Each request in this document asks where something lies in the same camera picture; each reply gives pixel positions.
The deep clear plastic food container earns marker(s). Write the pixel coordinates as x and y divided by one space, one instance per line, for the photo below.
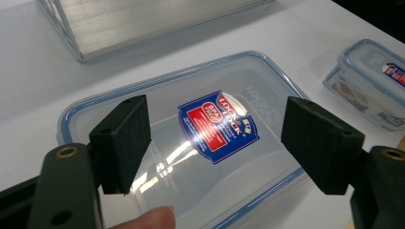
366 82

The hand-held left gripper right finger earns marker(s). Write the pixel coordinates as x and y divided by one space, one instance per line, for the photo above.
321 143

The shallow clear plastic food container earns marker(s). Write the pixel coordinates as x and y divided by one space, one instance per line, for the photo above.
223 79

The white table mat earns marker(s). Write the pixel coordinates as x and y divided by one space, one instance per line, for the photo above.
302 28

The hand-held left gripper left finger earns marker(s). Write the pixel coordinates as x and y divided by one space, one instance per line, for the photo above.
121 143

